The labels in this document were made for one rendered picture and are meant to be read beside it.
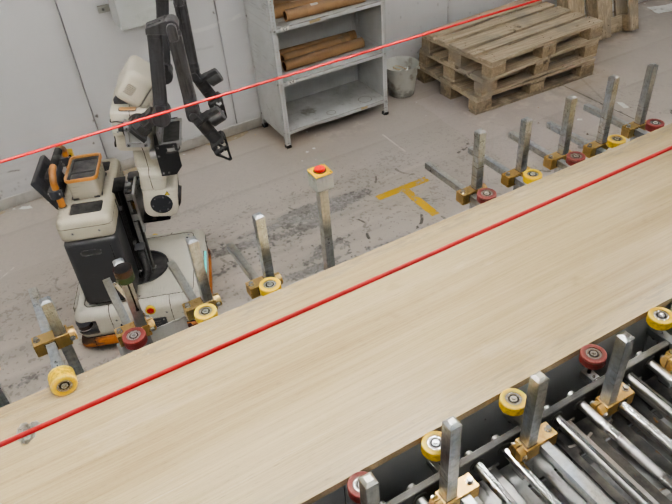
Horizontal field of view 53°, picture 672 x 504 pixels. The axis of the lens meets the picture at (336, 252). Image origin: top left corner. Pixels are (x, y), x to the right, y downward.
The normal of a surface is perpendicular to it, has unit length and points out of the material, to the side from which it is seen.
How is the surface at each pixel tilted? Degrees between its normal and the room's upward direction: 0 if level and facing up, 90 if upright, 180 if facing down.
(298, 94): 90
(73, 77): 90
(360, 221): 0
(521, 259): 0
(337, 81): 90
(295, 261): 0
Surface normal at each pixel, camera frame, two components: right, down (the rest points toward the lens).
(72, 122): 0.50, 0.52
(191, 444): -0.07, -0.78
